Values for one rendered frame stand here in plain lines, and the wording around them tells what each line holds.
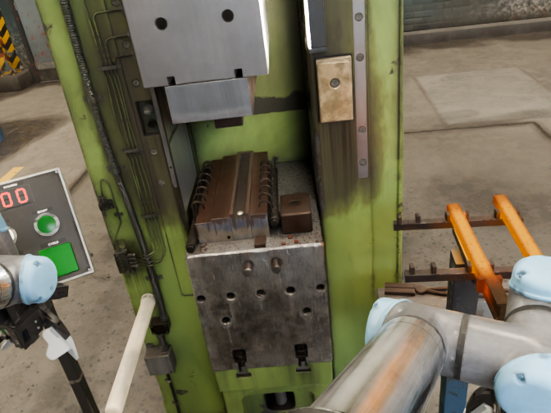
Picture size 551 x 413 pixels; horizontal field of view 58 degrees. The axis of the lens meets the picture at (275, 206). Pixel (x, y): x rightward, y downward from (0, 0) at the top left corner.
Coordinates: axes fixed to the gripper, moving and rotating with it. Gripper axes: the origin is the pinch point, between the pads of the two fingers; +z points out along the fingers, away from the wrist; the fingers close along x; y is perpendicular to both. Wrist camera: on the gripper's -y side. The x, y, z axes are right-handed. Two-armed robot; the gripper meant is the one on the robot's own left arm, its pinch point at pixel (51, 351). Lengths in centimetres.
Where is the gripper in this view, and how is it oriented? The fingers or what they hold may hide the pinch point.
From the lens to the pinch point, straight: 121.3
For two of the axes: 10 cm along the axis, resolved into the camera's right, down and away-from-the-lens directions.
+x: 9.4, 0.6, -3.2
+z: 1.1, 8.6, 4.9
